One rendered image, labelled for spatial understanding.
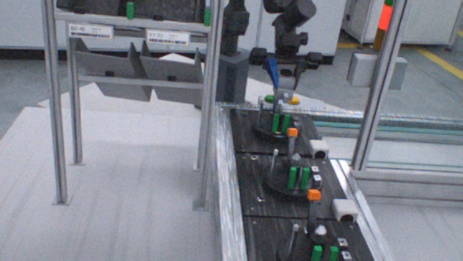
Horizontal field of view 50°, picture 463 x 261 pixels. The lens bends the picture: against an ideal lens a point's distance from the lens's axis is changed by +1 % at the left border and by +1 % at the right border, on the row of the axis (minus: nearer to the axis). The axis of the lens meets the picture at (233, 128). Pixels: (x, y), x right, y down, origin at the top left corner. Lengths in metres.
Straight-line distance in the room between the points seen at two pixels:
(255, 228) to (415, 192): 0.52
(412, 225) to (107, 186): 0.76
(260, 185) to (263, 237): 0.18
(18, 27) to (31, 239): 3.30
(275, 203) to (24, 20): 3.48
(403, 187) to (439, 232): 0.13
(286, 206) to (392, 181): 0.36
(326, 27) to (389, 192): 3.45
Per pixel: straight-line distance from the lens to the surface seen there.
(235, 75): 1.57
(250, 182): 1.11
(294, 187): 1.09
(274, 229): 0.99
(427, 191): 1.37
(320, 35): 4.68
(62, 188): 1.20
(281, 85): 1.26
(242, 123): 1.36
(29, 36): 4.34
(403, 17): 1.12
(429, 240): 1.28
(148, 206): 1.20
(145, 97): 1.36
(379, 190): 1.32
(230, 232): 0.98
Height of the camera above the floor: 1.59
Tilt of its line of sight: 28 degrees down
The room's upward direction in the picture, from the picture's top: 7 degrees clockwise
